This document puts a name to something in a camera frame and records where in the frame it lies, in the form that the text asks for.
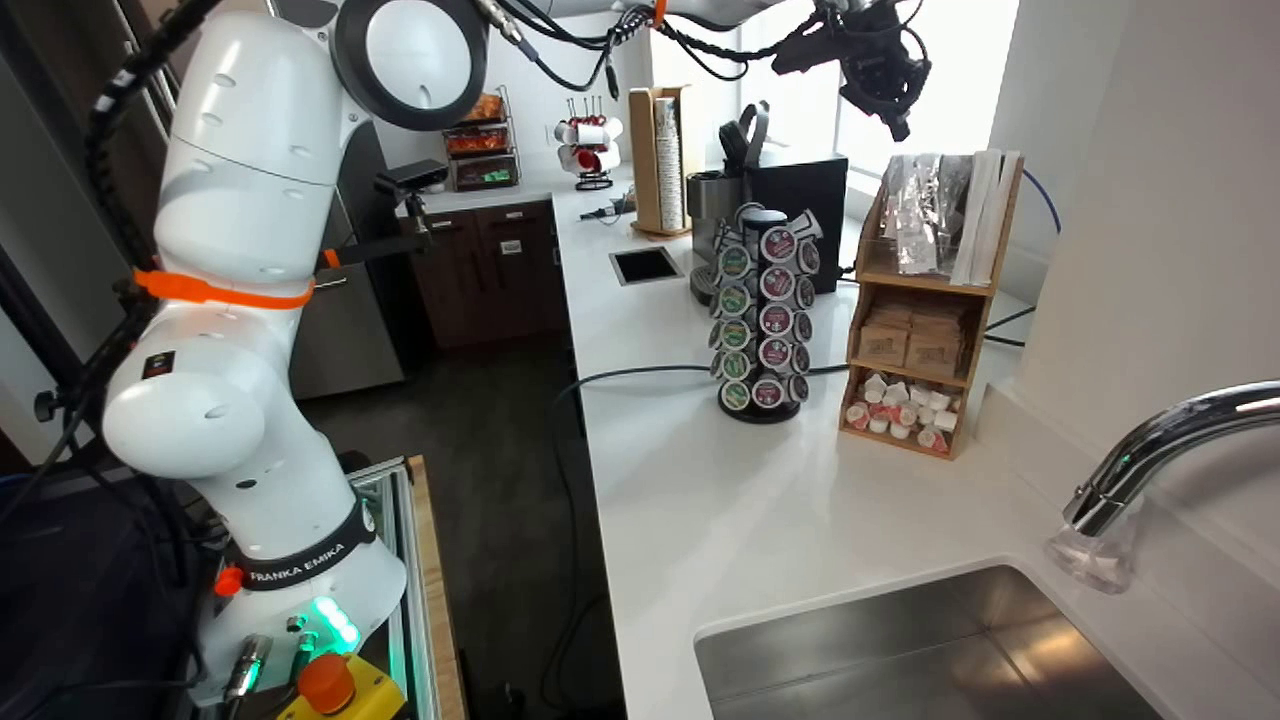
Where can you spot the coffee pod carousel rack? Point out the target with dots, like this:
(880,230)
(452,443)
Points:
(760,322)

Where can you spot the dark brown cabinet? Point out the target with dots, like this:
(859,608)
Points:
(486,281)

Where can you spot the red kitchen appliance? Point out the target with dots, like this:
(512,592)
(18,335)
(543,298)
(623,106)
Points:
(588,147)

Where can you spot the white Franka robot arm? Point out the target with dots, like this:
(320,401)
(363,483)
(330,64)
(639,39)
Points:
(242,134)

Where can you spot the black Keurig coffee machine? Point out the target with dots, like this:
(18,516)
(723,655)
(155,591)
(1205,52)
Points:
(807,201)

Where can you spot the yellow emergency stop button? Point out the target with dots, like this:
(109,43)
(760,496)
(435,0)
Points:
(334,685)

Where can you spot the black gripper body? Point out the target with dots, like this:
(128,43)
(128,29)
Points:
(878,50)

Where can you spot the orange shelf items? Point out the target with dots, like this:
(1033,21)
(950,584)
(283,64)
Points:
(482,134)

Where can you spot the brown sugar packet boxes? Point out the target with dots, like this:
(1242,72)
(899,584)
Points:
(914,341)

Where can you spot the wooden edged robot table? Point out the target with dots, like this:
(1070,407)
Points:
(435,602)

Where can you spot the stainless steel sink basin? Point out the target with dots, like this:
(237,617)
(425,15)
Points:
(921,655)

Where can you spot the clear plastic packets bundle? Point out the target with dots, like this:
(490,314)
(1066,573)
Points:
(921,214)

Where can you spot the chrome sink faucet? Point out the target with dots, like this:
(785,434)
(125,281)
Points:
(1172,426)

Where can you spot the creamer cups row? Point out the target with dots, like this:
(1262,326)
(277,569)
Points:
(907,407)

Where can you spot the wooden condiment stand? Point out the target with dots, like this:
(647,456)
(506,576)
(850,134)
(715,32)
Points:
(987,322)

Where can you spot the paper cup stack holder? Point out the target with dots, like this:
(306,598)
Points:
(657,160)

